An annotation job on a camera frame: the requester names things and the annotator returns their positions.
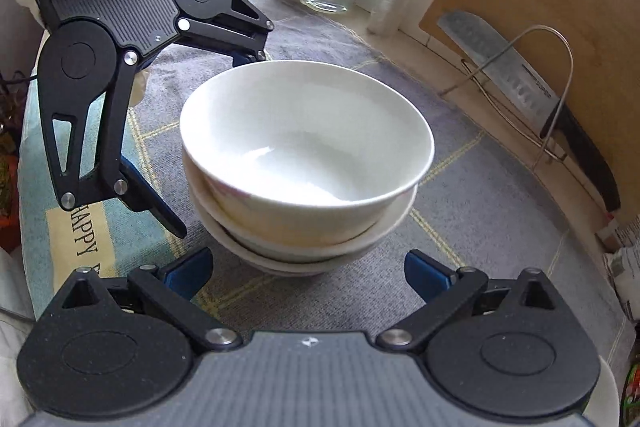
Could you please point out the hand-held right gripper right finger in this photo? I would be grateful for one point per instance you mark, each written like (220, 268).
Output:
(427, 274)

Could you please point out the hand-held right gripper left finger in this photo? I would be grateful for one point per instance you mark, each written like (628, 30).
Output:
(187, 274)

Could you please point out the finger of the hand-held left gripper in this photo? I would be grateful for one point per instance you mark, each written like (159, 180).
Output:
(244, 58)
(150, 207)

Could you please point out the white bowl pink flower print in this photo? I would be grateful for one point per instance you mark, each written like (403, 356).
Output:
(300, 132)

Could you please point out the grey checked table mat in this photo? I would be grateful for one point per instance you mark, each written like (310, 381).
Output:
(475, 187)

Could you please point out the white printed plastic bag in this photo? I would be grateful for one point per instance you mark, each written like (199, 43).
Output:
(625, 267)

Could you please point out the wooden cutting board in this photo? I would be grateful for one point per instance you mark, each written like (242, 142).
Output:
(575, 7)

